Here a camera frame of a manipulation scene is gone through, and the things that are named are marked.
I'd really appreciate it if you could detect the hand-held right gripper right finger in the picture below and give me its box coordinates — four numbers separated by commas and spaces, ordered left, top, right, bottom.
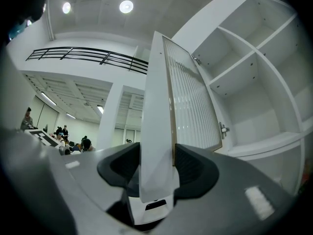
156, 142, 298, 235

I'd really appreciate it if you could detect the white ribbed-glass cabinet door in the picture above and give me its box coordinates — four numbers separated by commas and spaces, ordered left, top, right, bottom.
139, 30, 230, 205

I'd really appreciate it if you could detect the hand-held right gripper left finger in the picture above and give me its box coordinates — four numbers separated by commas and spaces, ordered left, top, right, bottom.
0, 128, 142, 235

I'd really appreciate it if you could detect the black balcony railing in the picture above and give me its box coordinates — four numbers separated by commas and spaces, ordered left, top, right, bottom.
25, 47, 150, 75

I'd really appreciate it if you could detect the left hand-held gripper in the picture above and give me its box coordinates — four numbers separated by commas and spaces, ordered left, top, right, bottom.
23, 128, 65, 148

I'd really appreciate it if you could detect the white cabinet shelf unit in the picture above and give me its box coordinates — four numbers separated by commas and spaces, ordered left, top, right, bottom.
171, 0, 309, 198

